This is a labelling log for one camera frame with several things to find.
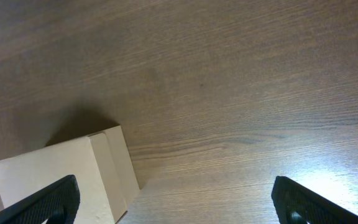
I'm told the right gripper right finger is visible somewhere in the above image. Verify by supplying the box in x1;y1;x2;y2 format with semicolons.
271;176;358;224

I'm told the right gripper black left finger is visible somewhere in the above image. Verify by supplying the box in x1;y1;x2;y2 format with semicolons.
0;175;80;224

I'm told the brown cardboard box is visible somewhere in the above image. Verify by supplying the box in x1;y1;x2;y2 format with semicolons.
0;126;140;223

